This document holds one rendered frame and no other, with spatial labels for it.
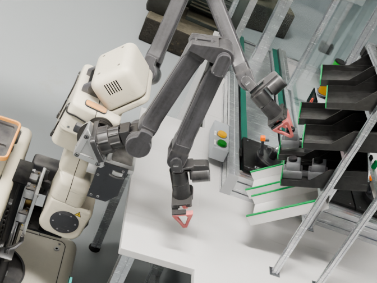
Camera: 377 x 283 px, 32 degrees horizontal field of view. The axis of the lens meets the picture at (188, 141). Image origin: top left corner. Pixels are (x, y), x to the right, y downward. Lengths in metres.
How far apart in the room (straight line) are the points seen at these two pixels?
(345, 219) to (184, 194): 0.87
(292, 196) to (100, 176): 0.68
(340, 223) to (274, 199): 0.44
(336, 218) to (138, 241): 0.88
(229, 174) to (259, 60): 1.23
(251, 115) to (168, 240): 1.02
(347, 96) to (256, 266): 0.69
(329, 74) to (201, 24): 3.42
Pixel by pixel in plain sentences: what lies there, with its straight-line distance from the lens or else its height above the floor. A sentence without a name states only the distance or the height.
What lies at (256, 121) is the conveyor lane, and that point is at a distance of 3.06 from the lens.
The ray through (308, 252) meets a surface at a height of 0.86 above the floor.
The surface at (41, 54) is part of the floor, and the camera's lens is 4.79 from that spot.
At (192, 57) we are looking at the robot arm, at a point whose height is 1.57.
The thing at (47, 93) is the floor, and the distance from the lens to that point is 4.37.
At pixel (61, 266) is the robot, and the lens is 2.86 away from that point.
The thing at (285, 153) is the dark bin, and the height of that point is 1.20.
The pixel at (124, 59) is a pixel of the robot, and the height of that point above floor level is 1.38.
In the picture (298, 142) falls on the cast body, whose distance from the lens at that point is 2.34.
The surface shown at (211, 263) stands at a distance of 2.28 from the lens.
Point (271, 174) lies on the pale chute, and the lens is 2.49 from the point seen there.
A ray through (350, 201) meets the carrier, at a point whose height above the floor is 0.97.
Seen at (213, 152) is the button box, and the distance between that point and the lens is 2.67.
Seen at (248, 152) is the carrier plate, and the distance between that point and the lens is 2.70.
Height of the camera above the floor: 2.33
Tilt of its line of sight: 32 degrees down
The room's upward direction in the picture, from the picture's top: 25 degrees clockwise
